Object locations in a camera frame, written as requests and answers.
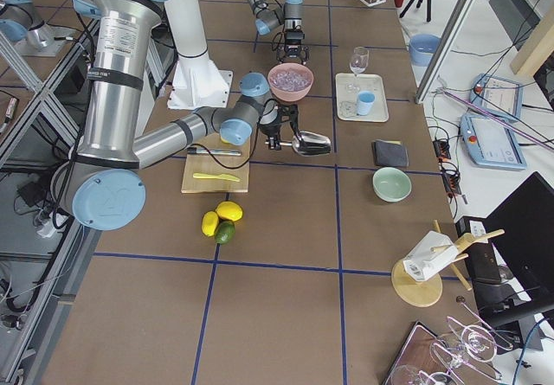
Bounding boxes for wooden mug tree stand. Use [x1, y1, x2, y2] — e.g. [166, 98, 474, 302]
[391, 220, 505, 307]

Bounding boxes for teach pendant near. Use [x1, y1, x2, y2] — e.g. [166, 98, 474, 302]
[460, 113, 527, 170]

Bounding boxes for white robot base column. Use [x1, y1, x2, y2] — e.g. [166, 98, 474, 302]
[164, 0, 233, 110]

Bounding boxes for grey yellow cloth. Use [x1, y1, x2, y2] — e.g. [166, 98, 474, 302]
[372, 140, 409, 168]

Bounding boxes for hanging wine glasses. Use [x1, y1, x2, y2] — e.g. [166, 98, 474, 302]
[389, 302, 514, 385]

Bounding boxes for yellow lemon far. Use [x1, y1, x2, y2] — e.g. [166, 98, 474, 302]
[216, 201, 243, 221]

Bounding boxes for steel ice scoop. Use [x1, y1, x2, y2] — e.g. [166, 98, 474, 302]
[280, 131, 332, 157]

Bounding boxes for dark tray with frame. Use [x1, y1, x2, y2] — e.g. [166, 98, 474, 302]
[382, 321, 455, 385]

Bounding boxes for black monitor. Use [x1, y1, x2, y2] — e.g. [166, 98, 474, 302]
[467, 172, 553, 327]

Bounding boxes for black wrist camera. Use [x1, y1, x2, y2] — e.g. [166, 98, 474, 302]
[284, 30, 305, 46]
[277, 104, 299, 134]

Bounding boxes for wooden cutting board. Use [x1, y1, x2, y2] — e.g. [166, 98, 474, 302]
[181, 133, 250, 194]

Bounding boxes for yellow lemon near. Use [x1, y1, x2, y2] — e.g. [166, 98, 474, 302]
[201, 211, 219, 237]

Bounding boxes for lemon half slice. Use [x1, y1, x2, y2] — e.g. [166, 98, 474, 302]
[220, 134, 235, 144]

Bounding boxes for blue bowl off table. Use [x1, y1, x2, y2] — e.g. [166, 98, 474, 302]
[409, 34, 441, 67]

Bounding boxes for steel cylinder muddler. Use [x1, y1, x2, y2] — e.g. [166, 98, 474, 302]
[187, 146, 242, 157]

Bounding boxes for white paper carton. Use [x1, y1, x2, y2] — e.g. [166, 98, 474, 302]
[403, 231, 458, 282]

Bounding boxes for clear wine glass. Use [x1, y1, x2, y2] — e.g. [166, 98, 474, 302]
[346, 47, 369, 92]

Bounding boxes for green bowl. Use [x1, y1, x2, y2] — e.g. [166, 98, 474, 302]
[372, 167, 412, 202]

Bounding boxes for pink bowl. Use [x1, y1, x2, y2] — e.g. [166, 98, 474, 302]
[267, 62, 314, 102]

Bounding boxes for yellow plastic knife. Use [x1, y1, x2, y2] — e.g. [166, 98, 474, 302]
[192, 172, 241, 183]

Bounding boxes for cream bear tray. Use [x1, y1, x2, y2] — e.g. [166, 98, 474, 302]
[335, 73, 389, 123]

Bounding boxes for teach pendant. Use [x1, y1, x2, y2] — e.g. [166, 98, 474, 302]
[460, 113, 527, 170]
[470, 74, 523, 122]

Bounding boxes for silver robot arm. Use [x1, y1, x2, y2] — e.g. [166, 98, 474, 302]
[52, 0, 277, 230]
[247, 0, 310, 65]

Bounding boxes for green lime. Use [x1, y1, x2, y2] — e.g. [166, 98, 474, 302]
[214, 221, 235, 245]

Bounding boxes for yellow lemon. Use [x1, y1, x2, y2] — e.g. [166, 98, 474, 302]
[216, 201, 243, 221]
[201, 211, 219, 237]

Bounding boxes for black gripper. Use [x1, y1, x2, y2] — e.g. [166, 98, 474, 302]
[277, 43, 310, 65]
[259, 114, 282, 151]

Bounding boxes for light blue cup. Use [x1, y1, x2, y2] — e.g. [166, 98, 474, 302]
[356, 91, 376, 116]

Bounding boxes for teach pendant far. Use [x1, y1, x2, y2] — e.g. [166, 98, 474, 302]
[470, 74, 523, 122]

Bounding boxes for aluminium frame post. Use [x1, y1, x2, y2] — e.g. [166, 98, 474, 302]
[415, 0, 475, 104]

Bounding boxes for clear ice cubes pile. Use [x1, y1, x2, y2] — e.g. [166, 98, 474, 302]
[269, 69, 312, 92]

